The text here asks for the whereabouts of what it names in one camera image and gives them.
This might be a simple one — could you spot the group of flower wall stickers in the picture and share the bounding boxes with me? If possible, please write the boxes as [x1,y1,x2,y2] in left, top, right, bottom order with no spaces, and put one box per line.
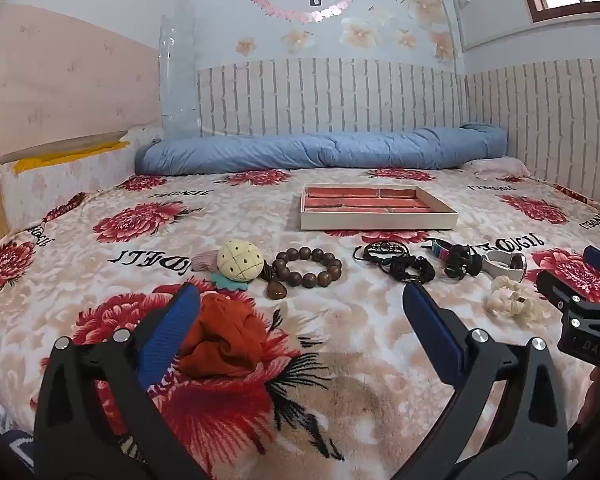
[235,0,456,64]

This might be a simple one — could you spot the black scrunchie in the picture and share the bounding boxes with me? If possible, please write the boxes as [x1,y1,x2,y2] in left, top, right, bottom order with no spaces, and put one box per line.
[387,255,437,285]

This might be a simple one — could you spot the yellow cloth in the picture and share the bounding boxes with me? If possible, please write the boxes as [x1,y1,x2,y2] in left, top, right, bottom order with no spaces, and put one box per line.
[12,141,131,175]

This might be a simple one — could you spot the brown wooden bead bracelet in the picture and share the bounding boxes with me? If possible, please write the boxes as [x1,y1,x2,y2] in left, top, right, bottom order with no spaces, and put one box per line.
[272,247,343,288]

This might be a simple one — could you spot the black claw hair clip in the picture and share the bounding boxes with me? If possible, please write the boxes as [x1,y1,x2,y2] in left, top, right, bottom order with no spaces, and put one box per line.
[444,244,483,280]

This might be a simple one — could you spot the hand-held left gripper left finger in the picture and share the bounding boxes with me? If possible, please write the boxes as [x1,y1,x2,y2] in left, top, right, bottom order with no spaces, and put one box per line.
[32,282,212,480]

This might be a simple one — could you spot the cream pineapple plush hair clip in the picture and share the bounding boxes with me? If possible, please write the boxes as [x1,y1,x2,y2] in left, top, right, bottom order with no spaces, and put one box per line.
[191,240,266,292]

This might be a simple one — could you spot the pink pillow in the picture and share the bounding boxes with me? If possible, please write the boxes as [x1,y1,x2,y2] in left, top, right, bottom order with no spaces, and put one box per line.
[462,156,531,179]

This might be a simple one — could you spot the black cord bracelet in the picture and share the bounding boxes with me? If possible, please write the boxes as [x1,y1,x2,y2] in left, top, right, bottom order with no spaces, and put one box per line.
[354,241,412,267]

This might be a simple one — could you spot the cream scrunchie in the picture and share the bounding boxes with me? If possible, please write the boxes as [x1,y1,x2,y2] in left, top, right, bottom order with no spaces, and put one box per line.
[487,279,544,319]

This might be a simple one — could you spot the rolled blue quilt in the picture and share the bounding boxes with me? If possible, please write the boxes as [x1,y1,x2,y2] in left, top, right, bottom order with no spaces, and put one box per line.
[134,124,510,177]

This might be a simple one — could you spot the floral printed blanket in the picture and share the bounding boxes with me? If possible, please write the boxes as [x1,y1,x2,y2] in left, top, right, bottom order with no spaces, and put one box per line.
[0,167,600,480]

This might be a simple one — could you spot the rainbow beaded banana hair clip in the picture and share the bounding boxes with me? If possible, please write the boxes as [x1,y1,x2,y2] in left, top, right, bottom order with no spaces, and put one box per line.
[422,238,454,262]

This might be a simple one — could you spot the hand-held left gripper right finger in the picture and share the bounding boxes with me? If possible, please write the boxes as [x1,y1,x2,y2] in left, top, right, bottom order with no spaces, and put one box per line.
[402,281,572,480]

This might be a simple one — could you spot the orange scrunchie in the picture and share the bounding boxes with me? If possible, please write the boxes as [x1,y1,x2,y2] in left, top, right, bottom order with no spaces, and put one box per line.
[177,292,267,379]

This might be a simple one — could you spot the white tray with brick lining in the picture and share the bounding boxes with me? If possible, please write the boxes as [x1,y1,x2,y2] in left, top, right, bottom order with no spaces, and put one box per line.
[300,184,459,232]

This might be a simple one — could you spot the small brown hair clip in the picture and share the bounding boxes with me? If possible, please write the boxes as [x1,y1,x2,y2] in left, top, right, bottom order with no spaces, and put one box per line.
[260,264,290,301]

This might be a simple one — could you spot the clear plastic roll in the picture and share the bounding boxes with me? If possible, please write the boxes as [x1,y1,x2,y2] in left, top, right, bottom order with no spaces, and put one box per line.
[158,0,201,139]

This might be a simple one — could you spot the white wrist watch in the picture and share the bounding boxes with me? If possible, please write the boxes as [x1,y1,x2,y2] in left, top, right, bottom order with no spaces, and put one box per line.
[481,250,528,283]

